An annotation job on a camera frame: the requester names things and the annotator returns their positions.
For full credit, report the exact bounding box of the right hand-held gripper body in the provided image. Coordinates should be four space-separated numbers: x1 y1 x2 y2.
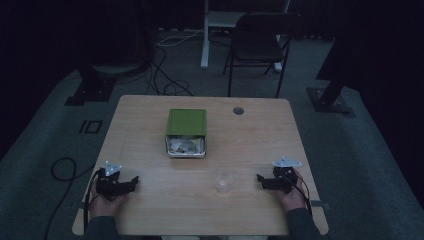
263 156 303 195

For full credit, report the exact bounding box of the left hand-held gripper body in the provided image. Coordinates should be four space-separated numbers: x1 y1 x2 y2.
95 160 134 202

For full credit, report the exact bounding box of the person's left hand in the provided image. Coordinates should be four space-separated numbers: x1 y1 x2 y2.
89 185 130 219

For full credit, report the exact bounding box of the person's right hand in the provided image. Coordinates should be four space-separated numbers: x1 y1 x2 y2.
274 168 308 213

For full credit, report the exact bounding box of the clear plastic cup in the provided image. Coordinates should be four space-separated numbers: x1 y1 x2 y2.
213 166 237 194

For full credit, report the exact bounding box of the pile of paper scraps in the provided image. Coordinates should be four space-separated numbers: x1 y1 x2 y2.
167 135 205 155

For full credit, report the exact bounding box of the green lidded white bin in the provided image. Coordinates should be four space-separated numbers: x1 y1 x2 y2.
164 108 208 159

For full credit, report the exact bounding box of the black metal stand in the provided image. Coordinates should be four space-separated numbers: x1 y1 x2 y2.
64 64 118 107
305 0 357 119

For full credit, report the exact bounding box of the round grey stand base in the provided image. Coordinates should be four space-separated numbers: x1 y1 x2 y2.
91 61 150 80

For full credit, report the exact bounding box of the black folding chair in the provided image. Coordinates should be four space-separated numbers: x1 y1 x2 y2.
222 12 304 100

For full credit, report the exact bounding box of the left hand-held gripper cable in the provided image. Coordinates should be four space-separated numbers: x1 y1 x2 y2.
82 167 106 234

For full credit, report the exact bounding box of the hand-held gripper cable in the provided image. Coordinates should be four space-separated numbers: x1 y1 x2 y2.
290 174 314 217
82 167 106 234

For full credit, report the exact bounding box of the right hand-held gripper cable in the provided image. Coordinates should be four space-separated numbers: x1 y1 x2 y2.
290 174 314 217

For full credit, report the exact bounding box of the black floor cable loop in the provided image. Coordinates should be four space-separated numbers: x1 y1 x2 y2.
43 157 97 240

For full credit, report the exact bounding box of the tangle of black floor cables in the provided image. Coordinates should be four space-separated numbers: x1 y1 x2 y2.
145 45 195 98

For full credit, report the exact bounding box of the white floor cable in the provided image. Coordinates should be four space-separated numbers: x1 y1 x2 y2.
155 29 205 48

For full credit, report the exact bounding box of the white desk frame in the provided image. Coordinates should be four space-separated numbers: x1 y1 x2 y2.
200 0 292 73

